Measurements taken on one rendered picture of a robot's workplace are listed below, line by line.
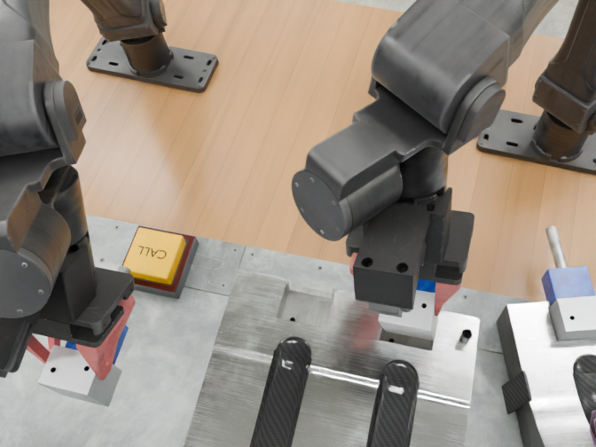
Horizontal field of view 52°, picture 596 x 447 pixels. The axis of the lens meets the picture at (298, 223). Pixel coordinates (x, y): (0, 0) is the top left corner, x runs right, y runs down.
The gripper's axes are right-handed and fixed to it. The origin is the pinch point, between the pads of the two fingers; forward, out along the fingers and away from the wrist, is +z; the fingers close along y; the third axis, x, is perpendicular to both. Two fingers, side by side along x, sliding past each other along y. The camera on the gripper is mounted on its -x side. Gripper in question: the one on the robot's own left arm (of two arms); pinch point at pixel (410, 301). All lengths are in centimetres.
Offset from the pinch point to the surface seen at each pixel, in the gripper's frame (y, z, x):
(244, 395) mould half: -14.5, 6.8, -9.9
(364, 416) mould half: -2.7, 8.0, -8.5
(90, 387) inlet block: -25.1, -0.7, -17.0
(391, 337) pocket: -2.1, 7.2, 0.9
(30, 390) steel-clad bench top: -41.9, 12.6, -12.2
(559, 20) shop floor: 17, 42, 169
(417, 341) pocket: 0.6, 7.5, 1.2
